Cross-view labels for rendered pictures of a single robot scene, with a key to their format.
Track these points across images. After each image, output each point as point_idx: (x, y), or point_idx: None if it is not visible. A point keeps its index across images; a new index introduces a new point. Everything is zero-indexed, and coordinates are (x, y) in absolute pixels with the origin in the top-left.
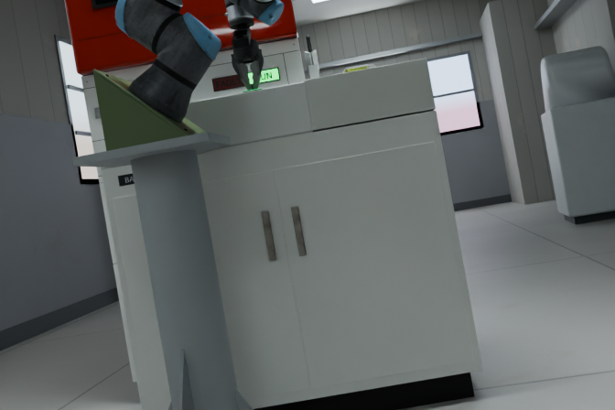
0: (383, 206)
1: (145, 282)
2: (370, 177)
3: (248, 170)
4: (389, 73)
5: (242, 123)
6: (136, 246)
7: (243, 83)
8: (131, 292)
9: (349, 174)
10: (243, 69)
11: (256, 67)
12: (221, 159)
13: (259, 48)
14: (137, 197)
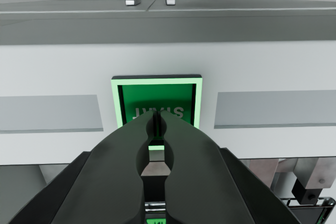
0: (22, 6)
1: (303, 1)
2: (6, 8)
3: (190, 11)
4: None
5: (202, 23)
6: (334, 2)
7: (197, 128)
8: (314, 0)
9: (31, 9)
10: (194, 188)
11: (89, 188)
12: (246, 13)
13: None
14: None
